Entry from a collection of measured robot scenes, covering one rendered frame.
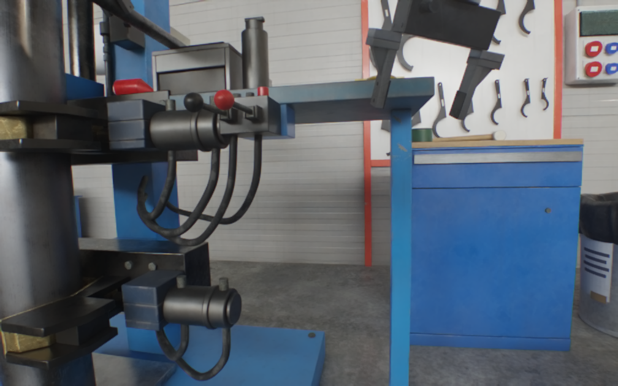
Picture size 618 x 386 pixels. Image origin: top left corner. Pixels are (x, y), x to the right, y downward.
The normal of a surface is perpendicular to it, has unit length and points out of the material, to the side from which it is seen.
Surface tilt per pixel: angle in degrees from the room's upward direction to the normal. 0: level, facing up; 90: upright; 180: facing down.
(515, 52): 90
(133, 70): 90
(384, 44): 113
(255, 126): 90
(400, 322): 90
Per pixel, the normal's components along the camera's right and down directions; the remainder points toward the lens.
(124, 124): -0.18, 0.09
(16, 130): 0.54, 0.06
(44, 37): 0.98, 0.00
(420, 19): 0.12, 0.47
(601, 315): -0.98, 0.09
